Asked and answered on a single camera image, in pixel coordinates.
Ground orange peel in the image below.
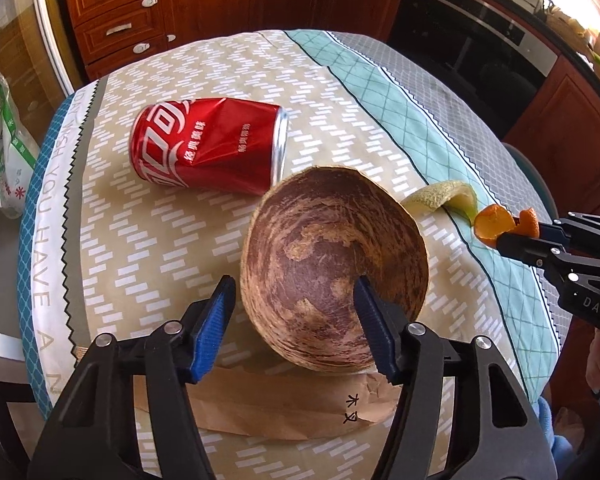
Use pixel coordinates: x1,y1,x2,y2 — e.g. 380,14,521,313
474,204,540,248

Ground brown coconut shell bowl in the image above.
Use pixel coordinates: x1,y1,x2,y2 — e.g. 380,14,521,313
240,167,429,373

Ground teal trash bin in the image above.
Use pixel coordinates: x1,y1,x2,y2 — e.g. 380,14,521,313
503,143,559,219

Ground wooden kitchen cabinets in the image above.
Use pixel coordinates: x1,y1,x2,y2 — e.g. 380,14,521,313
54,0,600,411

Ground pale melon rind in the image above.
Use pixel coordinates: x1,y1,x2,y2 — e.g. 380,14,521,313
401,180,478,224

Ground brown paper sleeve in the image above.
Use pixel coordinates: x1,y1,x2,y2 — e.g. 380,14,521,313
186,340,400,441

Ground red cola can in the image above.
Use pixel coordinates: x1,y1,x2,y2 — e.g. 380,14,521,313
129,98,289,196

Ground built-in black oven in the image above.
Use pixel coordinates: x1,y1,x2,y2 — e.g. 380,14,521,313
389,0,558,139

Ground white green shopping bag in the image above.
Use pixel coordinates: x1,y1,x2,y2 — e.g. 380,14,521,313
0,73,40,219

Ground glass sliding door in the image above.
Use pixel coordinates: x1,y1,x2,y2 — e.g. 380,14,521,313
0,0,72,362

